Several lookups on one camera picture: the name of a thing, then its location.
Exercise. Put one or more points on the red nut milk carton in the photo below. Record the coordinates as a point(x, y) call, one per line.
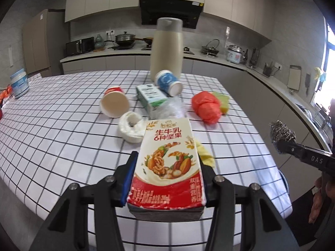
point(167, 184)

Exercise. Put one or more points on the white rice cooker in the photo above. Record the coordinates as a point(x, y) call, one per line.
point(234, 54)

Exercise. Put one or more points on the yellow green sponge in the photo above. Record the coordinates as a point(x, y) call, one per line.
point(224, 101)

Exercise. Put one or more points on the black range hood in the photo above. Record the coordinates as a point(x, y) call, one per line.
point(187, 11)

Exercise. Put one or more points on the green white milk carton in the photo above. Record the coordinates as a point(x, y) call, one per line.
point(151, 98)

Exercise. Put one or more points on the white blue tub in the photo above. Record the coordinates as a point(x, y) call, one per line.
point(19, 83)

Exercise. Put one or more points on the black cleaver knife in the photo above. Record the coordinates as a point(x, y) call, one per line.
point(307, 83)

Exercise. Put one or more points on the black utensil holder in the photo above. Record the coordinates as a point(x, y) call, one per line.
point(267, 70)

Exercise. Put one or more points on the clear crumpled plastic bag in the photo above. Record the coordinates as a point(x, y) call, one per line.
point(172, 108)

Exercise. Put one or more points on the black cooking pot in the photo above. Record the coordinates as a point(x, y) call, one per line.
point(125, 39)

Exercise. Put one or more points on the beige thermos jug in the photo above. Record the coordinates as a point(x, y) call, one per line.
point(167, 47)

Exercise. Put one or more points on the blue white yogurt cup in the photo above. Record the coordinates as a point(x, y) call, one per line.
point(168, 83)

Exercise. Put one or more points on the yellow blue hanging gloves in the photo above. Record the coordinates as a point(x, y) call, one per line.
point(320, 78)

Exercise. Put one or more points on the red plastic bag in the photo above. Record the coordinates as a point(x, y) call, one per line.
point(207, 107)

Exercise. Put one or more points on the person's right hand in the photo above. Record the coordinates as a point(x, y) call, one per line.
point(318, 199)

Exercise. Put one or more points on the brown refrigerator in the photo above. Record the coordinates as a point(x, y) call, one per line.
point(44, 40)

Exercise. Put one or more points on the white cutting board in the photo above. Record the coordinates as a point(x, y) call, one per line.
point(294, 78)

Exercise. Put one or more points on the black microwave oven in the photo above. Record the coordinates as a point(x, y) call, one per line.
point(81, 46)

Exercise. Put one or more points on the green ceramic vase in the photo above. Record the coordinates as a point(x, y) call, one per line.
point(99, 42)

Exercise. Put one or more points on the steel kettle on stand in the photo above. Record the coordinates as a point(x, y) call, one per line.
point(211, 48)

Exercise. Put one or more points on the steel wool scourer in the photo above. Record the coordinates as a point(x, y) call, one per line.
point(279, 132)

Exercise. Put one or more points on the steel kitchen sink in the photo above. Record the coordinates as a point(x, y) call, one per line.
point(321, 120)

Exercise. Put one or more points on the gas stove top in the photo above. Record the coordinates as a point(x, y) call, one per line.
point(134, 45)

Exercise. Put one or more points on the black white checkered tablecloth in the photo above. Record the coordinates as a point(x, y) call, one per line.
point(55, 135)

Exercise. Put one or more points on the yellow cloth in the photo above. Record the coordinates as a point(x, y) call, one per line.
point(205, 156)

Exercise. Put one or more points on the red paper cup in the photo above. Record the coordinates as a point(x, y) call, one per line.
point(114, 102)

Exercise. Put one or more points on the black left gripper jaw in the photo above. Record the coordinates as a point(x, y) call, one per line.
point(286, 147)

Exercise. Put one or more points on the white crumpled tissue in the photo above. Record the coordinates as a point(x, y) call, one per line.
point(132, 127)

